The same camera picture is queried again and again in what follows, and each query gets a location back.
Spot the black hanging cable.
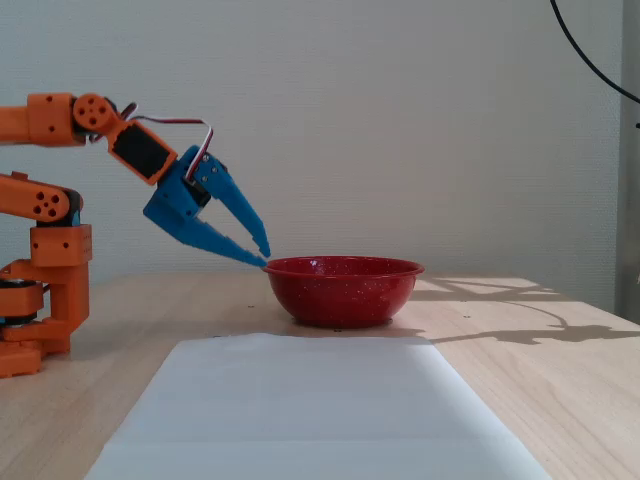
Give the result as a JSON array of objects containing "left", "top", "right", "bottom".
[{"left": 549, "top": 0, "right": 640, "bottom": 104}]

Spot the red speckled bowl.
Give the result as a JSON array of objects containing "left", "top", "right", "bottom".
[{"left": 263, "top": 256, "right": 426, "bottom": 330}]

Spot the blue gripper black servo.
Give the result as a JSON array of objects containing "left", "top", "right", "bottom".
[{"left": 143, "top": 145, "right": 272, "bottom": 269}]

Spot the grey vertical frame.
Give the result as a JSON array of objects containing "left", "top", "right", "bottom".
[{"left": 619, "top": 0, "right": 640, "bottom": 317}]

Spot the red white black servo cable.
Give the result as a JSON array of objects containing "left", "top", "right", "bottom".
[{"left": 121, "top": 102, "right": 216, "bottom": 182}]

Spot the white paper sheet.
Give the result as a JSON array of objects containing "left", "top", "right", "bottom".
[{"left": 83, "top": 333, "right": 554, "bottom": 480}]

